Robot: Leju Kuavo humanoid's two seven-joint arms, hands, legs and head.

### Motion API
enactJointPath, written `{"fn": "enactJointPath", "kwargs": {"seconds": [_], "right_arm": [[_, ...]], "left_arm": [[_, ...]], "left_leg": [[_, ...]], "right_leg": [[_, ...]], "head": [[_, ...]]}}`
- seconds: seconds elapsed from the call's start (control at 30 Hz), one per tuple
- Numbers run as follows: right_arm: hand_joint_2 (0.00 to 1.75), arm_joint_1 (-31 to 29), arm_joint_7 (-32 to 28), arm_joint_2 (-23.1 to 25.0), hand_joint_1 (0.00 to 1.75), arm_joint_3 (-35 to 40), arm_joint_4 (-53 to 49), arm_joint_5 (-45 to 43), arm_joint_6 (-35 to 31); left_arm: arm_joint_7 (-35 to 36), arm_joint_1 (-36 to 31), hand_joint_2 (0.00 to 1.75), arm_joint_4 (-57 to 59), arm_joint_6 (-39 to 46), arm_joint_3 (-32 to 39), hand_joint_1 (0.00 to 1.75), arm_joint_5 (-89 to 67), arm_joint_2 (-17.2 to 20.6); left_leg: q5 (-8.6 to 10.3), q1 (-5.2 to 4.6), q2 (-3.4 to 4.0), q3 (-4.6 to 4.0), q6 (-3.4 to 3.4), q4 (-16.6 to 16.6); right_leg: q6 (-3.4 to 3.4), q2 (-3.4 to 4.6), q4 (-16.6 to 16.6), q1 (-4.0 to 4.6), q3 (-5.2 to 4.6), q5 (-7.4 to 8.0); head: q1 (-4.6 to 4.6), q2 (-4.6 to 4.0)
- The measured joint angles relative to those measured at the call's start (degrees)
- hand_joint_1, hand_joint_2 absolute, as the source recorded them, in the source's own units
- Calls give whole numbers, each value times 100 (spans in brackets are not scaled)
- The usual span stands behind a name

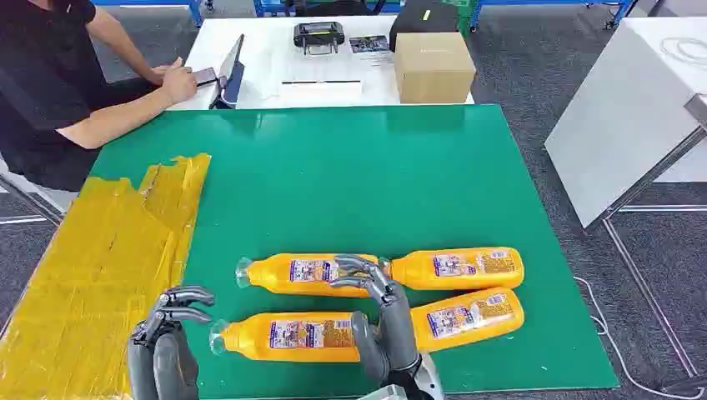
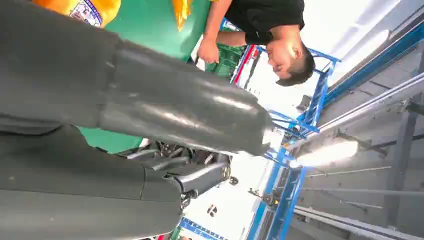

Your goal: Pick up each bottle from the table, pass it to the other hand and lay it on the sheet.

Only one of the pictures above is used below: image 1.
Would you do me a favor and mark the white floor cable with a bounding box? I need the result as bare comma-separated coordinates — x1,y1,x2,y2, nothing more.
573,275,707,400

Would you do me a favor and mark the yellow sheet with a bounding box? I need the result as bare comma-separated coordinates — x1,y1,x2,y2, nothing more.
0,152,213,400

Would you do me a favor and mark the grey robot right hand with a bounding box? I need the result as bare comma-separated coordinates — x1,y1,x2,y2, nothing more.
329,253,424,388

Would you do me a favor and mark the coiled white cable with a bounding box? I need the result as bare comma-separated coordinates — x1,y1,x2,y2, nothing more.
659,37,707,68

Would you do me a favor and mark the black handheld controller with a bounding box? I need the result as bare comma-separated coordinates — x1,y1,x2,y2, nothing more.
293,21,346,57

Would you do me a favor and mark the grey metal stool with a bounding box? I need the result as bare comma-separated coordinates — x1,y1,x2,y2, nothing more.
0,157,79,227

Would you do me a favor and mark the green mat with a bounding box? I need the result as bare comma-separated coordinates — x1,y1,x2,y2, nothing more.
87,103,621,400

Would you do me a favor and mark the person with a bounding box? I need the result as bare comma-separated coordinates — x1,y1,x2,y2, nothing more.
0,0,167,193

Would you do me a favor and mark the brown cardboard box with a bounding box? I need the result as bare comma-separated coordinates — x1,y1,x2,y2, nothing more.
392,32,478,105

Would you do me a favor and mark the orange drink bottle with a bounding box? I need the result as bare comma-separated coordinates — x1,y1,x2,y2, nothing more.
379,247,525,292
208,312,364,364
235,252,382,300
410,286,525,354

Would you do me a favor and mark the blue metal frame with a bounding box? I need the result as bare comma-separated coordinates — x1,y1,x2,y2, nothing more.
469,0,637,32
253,0,404,18

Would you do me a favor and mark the printed leaflet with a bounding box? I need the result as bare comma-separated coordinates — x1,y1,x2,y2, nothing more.
348,35,392,56

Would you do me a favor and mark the person's right hand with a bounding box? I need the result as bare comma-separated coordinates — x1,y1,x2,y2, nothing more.
158,57,198,107

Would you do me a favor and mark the flat white box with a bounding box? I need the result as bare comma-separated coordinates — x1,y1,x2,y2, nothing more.
278,79,365,107

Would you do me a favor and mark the black box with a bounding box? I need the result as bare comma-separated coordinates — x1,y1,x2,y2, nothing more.
388,0,460,53

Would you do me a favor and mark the large white table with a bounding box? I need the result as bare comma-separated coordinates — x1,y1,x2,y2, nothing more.
543,16,707,231

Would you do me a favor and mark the tablet with blue case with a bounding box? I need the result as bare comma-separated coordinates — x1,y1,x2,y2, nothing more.
208,33,246,110

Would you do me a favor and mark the dark phone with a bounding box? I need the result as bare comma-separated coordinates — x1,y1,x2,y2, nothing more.
193,67,220,88

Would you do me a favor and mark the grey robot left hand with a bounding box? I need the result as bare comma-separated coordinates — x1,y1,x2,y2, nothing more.
126,285,216,400

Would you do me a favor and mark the green crate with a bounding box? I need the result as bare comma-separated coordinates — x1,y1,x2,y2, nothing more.
440,0,480,38

